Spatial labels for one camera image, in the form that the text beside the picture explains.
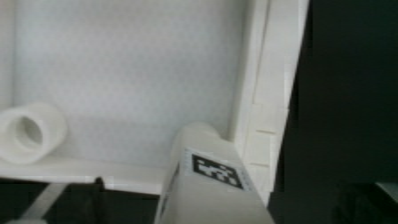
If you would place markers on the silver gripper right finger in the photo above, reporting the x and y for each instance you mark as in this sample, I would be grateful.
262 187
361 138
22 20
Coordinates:
388 191

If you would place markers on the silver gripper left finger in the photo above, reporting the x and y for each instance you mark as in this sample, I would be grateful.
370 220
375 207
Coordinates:
32 216

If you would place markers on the white desk top tray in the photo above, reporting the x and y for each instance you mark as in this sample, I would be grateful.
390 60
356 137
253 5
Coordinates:
144 64

